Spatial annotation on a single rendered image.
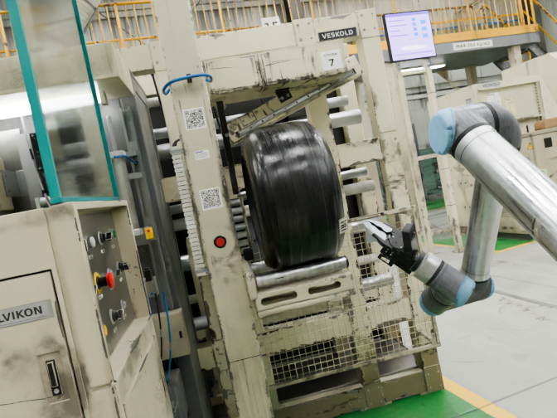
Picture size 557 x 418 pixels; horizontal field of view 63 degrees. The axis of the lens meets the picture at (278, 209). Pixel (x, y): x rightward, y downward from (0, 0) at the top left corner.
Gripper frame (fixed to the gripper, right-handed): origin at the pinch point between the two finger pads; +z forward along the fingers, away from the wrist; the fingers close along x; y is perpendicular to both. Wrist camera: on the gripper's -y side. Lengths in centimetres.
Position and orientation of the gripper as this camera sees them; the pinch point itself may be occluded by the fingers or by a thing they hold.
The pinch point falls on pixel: (367, 221)
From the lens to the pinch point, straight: 145.5
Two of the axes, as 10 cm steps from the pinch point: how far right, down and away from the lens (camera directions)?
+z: -8.0, -5.5, 2.3
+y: -2.4, 6.5, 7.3
